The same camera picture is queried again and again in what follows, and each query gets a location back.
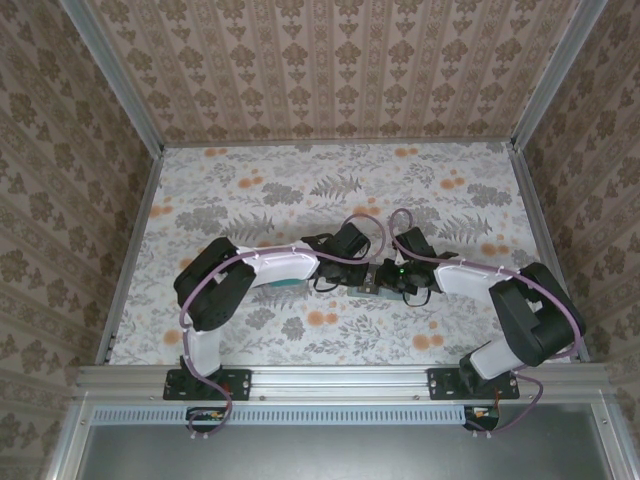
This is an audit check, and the floral table cover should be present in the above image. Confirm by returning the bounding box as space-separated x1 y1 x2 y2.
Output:
107 141 576 367

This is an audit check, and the aluminium front beam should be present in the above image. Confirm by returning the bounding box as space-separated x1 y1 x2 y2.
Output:
74 363 614 402

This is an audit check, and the black connector board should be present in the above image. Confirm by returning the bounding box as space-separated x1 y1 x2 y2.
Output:
185 405 234 436
463 404 501 432

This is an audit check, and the grey metal panel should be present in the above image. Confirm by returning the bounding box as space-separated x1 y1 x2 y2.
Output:
74 402 621 480

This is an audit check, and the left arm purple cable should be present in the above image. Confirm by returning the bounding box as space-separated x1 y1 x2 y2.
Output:
179 213 387 437

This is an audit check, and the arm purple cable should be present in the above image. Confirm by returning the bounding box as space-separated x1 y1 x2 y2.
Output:
389 207 587 434
179 213 387 437

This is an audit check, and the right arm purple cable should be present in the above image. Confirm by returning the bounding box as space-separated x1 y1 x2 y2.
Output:
389 207 587 434

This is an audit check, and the aluminium back rail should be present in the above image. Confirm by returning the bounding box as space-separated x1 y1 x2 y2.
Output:
162 134 516 150

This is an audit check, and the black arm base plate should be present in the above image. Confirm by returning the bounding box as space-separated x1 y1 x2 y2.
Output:
427 367 521 401
163 368 252 401

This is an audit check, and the aluminium side rail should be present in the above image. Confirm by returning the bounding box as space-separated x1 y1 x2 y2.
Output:
504 142 591 364
94 149 166 365

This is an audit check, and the slotted grey cable duct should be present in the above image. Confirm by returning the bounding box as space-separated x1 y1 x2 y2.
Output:
92 404 469 427

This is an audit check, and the aluminium frame post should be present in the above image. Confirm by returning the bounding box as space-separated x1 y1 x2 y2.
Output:
59 0 166 156
509 0 611 151

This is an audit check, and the aluminium lower rail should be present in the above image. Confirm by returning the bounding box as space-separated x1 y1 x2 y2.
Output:
592 399 640 480
44 399 96 480

